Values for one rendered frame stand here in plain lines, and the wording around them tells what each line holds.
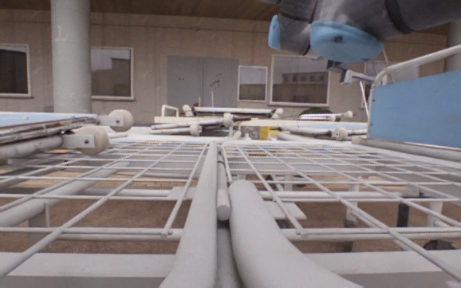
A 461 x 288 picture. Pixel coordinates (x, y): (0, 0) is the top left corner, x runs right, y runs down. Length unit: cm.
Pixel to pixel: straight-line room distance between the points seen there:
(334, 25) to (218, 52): 629
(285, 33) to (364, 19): 43
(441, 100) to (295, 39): 42
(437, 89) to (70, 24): 498
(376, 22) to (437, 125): 53
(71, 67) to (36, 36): 333
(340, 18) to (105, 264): 35
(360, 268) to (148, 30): 690
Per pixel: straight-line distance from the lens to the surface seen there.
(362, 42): 32
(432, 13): 31
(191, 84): 639
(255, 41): 676
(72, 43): 503
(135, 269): 23
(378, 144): 97
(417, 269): 28
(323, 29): 33
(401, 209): 81
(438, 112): 81
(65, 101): 490
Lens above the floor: 58
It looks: 6 degrees down
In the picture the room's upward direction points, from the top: 2 degrees clockwise
